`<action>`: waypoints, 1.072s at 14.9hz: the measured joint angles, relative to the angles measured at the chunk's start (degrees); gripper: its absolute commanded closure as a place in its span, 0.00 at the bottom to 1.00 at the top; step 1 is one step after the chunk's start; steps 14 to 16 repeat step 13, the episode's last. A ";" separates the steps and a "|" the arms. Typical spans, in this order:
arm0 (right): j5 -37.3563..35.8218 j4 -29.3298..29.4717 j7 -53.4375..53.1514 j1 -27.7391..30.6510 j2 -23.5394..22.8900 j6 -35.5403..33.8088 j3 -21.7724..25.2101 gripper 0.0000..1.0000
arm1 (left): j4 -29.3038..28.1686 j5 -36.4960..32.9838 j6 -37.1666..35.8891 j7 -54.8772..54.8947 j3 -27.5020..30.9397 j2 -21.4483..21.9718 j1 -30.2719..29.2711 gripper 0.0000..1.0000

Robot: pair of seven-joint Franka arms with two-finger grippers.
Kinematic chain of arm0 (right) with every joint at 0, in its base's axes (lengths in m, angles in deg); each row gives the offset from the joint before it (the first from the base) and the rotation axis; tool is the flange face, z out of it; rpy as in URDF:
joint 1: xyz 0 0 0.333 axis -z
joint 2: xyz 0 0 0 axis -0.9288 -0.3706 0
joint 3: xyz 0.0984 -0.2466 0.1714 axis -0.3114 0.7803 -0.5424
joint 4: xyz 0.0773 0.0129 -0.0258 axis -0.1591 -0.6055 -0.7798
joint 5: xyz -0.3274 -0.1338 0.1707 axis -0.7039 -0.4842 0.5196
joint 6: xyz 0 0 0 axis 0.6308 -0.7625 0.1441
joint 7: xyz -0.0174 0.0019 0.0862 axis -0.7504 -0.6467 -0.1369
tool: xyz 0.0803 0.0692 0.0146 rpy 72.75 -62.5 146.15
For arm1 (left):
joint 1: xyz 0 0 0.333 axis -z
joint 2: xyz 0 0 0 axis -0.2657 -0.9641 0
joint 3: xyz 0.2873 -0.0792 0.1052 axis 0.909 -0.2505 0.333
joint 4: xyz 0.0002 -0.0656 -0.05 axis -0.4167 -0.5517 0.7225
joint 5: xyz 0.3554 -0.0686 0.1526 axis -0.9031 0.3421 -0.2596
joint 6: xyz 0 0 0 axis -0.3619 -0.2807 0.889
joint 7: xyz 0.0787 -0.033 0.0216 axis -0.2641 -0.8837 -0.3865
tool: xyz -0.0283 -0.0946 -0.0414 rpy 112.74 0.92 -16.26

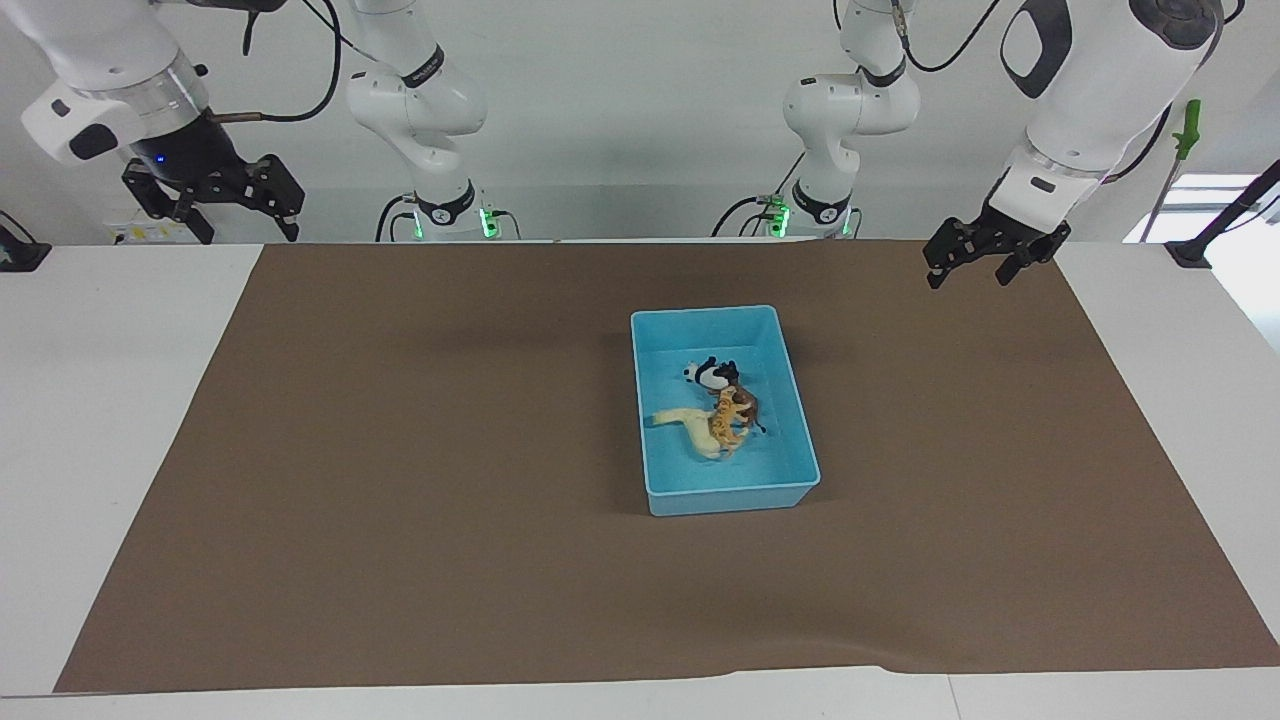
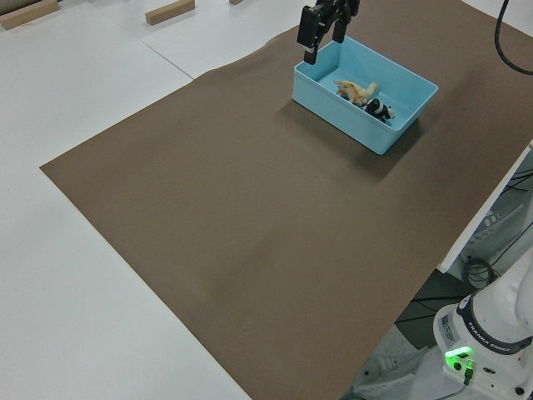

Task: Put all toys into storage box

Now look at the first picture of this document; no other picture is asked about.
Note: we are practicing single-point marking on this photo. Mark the light blue storage box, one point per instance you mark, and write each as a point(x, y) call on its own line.
point(690, 480)

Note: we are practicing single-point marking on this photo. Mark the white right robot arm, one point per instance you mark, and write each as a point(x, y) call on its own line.
point(420, 100)

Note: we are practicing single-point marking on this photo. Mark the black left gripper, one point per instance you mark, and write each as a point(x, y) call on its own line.
point(990, 238)

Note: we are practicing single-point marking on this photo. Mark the cream horse toy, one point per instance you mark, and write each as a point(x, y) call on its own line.
point(685, 420)

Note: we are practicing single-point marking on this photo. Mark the black clamp mount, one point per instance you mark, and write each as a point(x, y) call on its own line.
point(20, 255)

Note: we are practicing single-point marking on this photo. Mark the orange tiger toy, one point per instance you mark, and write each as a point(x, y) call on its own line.
point(726, 418)

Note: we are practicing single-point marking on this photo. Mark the black camera stand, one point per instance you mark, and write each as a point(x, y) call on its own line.
point(1225, 215)

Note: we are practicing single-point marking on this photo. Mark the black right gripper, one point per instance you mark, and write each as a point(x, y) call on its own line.
point(200, 165)

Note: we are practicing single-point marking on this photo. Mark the white wall socket box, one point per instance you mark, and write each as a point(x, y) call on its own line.
point(140, 232)

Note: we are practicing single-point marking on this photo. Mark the black and white panda toy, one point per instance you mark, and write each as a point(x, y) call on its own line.
point(708, 376)

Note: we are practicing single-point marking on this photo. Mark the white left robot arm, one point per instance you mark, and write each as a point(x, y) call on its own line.
point(1090, 100)

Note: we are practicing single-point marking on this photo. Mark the brown table mat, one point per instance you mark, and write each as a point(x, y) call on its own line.
point(500, 580)

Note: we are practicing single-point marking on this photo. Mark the brown lion toy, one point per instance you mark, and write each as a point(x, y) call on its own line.
point(752, 405)

